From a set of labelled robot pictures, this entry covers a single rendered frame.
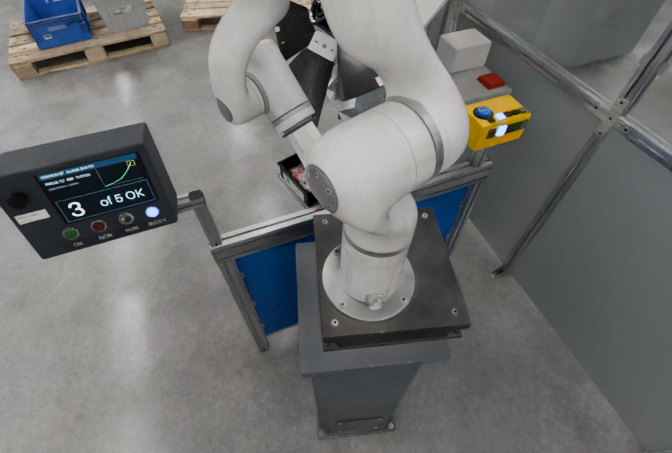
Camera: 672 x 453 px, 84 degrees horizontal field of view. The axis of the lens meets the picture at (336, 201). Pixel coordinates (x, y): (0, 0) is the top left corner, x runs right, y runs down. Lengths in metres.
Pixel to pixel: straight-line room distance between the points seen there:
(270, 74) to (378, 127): 0.32
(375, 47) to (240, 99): 0.30
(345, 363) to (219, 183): 1.78
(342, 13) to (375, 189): 0.19
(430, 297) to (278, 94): 0.49
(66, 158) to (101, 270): 1.53
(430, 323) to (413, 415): 1.01
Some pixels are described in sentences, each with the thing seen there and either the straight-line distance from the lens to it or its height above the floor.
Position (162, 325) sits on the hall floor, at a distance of 2.00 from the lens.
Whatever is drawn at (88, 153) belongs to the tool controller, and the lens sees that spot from 0.80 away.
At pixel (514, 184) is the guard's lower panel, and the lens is 1.83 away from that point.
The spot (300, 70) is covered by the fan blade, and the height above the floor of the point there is 1.05.
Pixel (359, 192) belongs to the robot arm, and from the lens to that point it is 0.42.
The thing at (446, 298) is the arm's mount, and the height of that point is 1.01.
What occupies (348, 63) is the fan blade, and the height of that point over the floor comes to 1.16.
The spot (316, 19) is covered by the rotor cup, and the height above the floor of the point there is 1.19.
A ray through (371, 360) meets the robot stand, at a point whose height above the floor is 0.93.
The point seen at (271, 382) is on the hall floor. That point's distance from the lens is 1.78.
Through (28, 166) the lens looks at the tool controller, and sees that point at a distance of 0.83.
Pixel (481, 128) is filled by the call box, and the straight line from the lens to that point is 1.09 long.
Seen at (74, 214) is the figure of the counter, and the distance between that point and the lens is 0.86.
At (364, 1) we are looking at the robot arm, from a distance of 0.41.
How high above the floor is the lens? 1.71
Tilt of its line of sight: 51 degrees down
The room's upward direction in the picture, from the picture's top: straight up
